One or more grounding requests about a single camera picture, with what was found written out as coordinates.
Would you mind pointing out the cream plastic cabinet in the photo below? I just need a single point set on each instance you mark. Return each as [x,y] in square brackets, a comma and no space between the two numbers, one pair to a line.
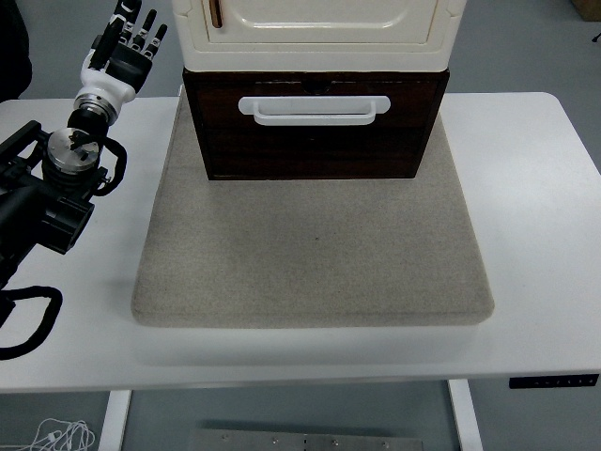
[319,51]

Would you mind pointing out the grey felt mat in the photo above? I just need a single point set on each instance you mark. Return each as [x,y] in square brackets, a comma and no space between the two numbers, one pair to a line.
[310,244]

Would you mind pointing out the dark wood drawer case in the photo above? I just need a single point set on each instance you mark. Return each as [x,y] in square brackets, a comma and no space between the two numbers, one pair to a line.
[310,155]

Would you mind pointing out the brown cardboard box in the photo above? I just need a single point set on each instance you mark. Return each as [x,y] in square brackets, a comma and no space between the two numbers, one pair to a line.
[589,8]

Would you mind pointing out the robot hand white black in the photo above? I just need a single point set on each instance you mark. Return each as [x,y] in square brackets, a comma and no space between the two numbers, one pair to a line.
[105,82]

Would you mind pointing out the white table leg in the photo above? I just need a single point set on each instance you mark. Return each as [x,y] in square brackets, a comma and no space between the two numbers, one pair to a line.
[115,423]
[466,418]

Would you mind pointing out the grey metal plate with screws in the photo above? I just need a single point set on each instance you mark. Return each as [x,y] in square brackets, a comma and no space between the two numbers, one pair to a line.
[310,441]

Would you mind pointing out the dark wood drawer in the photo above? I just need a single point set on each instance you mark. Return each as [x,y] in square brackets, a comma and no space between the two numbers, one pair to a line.
[216,113]

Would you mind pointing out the black bulky object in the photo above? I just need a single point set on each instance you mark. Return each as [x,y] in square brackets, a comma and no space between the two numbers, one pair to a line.
[11,51]

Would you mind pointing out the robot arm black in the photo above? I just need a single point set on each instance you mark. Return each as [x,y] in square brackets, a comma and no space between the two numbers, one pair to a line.
[23,206]

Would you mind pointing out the black table control panel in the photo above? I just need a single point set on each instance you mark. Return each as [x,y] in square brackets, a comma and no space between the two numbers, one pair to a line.
[554,381]

